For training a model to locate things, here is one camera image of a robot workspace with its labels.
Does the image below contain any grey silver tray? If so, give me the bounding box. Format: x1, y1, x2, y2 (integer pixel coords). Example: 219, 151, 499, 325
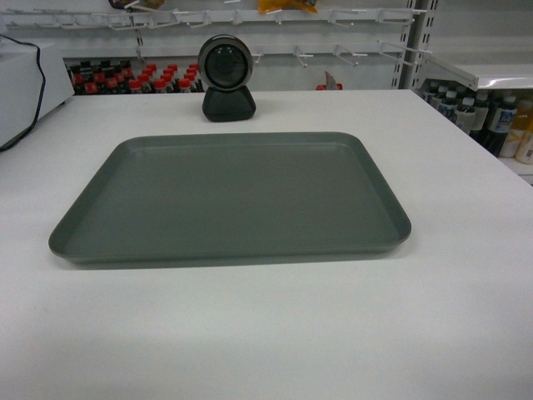
48, 132, 411, 266

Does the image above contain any white checkout counter table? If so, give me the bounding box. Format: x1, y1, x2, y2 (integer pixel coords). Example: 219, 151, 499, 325
1, 91, 532, 399

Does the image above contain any red capped sauce bottle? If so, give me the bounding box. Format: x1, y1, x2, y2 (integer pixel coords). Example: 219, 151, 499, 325
177, 78, 192, 93
153, 79, 167, 93
128, 79, 142, 94

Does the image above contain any black round barcode scanner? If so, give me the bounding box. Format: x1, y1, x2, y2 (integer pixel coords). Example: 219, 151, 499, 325
198, 34, 257, 123

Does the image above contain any white slotted shelf upright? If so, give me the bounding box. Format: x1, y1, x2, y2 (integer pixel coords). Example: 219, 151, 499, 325
399, 0, 439, 90

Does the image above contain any white peg hook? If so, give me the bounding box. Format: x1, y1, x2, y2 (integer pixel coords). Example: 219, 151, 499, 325
377, 41, 432, 67

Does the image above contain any yellow hanging snack bag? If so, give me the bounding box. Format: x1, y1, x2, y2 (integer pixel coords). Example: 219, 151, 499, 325
257, 0, 317, 14

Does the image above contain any dark drink bottle front left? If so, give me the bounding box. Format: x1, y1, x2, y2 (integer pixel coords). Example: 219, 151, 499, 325
454, 97, 476, 134

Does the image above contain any dark drink bottle middle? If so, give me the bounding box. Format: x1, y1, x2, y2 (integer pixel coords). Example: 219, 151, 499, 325
470, 91, 489, 138

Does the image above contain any dark drink bottle blue label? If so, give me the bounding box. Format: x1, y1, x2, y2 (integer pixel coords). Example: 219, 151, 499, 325
483, 95, 516, 157

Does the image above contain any orange juice bottle front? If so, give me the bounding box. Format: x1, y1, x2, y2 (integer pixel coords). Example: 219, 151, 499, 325
515, 126, 533, 165

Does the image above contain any orange juice bottle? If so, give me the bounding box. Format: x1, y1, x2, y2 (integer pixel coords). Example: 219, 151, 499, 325
515, 126, 533, 165
499, 99, 532, 158

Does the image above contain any orange juice bottle left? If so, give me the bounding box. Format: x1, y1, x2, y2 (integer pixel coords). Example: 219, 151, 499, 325
499, 99, 532, 158

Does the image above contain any white cash register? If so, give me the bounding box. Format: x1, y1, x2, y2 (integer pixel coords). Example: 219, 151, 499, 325
1, 38, 74, 151

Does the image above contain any black register power cable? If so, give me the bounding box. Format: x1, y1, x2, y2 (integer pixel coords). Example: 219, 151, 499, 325
0, 33, 47, 152

